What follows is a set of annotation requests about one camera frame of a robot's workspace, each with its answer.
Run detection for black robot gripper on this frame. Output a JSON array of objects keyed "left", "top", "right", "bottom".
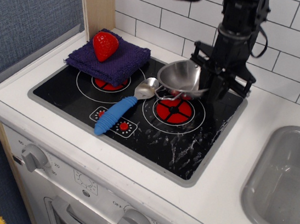
[{"left": 191, "top": 31, "right": 257, "bottom": 104}]

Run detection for silver pot with wire handles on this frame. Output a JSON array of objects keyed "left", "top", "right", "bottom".
[{"left": 155, "top": 60, "right": 209, "bottom": 100}]

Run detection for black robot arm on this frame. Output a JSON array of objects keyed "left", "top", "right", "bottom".
[{"left": 191, "top": 0, "right": 270, "bottom": 104}]

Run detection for black toy stovetop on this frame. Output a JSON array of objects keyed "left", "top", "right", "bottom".
[{"left": 29, "top": 59, "right": 247, "bottom": 187}]

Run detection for purple folded cloth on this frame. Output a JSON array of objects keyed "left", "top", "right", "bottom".
[{"left": 65, "top": 28, "right": 151, "bottom": 87}]

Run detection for red plastic strawberry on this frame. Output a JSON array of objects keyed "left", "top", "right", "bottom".
[{"left": 92, "top": 31, "right": 119, "bottom": 62}]

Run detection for grey sink basin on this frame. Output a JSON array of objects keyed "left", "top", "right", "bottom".
[{"left": 241, "top": 126, "right": 300, "bottom": 224}]

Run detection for white toy oven front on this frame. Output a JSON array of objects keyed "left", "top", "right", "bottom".
[{"left": 0, "top": 124, "right": 247, "bottom": 224}]

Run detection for grey left oven knob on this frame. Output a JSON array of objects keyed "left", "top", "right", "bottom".
[{"left": 21, "top": 144, "right": 48, "bottom": 172}]

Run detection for blue handled metal spoon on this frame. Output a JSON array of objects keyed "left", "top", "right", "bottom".
[{"left": 94, "top": 77, "right": 160, "bottom": 136}]

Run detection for wooden side post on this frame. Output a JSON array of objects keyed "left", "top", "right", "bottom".
[{"left": 82, "top": 0, "right": 116, "bottom": 41}]

